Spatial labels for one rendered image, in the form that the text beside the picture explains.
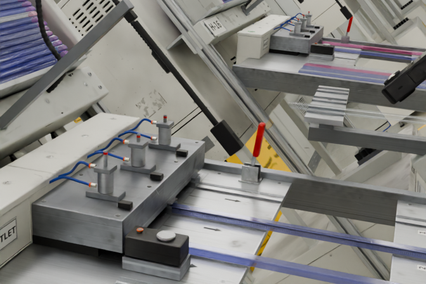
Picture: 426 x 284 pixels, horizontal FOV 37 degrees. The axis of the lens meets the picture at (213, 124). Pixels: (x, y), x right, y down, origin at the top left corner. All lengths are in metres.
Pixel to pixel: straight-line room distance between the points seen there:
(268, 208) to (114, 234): 0.29
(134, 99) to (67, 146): 1.04
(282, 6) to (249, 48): 6.59
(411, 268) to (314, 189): 0.28
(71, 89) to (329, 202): 0.50
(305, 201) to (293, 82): 0.79
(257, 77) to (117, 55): 0.46
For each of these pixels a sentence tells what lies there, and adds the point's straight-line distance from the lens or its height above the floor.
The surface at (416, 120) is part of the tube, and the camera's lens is 1.24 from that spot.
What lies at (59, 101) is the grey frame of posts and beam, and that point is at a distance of 1.13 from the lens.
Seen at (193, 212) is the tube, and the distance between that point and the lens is 0.98.
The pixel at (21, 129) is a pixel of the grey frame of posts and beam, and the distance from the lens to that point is 1.02.
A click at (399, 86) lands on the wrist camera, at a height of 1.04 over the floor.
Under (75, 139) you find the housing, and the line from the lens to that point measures 1.07.
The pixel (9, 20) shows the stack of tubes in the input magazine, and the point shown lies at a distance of 1.14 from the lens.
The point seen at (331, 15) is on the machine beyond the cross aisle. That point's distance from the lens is 5.44.
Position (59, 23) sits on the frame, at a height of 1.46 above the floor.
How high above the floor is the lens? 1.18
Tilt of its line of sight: 2 degrees down
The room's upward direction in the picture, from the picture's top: 38 degrees counter-clockwise
